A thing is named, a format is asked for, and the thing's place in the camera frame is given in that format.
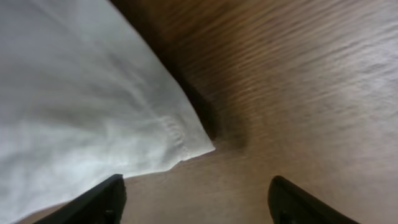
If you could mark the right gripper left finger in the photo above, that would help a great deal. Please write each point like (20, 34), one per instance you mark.
(103, 204)

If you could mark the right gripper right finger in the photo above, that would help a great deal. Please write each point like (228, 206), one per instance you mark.
(289, 204)

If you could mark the white t-shirt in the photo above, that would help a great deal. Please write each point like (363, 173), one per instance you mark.
(83, 97)

